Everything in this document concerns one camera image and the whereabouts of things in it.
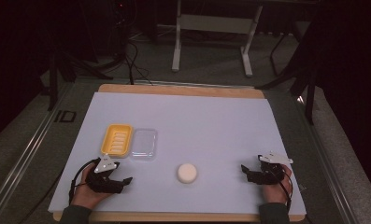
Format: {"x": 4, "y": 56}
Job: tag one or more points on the white table mat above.
{"x": 205, "y": 130}

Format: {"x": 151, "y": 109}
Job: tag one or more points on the yellow soap dish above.
{"x": 117, "y": 140}

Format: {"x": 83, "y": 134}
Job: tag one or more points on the person's right hand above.
{"x": 275, "y": 193}

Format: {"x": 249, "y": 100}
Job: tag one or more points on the metal floor rail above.
{"x": 329, "y": 174}
{"x": 24, "y": 161}

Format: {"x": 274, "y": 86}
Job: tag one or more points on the clear plastic container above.
{"x": 144, "y": 143}

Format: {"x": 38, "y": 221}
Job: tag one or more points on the black metal stand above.
{"x": 311, "y": 102}
{"x": 53, "y": 87}

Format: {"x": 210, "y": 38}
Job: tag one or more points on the person's left hand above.
{"x": 86, "y": 194}

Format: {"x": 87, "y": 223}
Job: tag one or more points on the white metal stand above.
{"x": 217, "y": 23}

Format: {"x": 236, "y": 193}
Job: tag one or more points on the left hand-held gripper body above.
{"x": 103, "y": 182}

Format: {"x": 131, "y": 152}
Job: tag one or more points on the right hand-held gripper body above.
{"x": 268, "y": 174}

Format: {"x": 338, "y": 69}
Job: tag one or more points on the white round soap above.
{"x": 187, "y": 173}

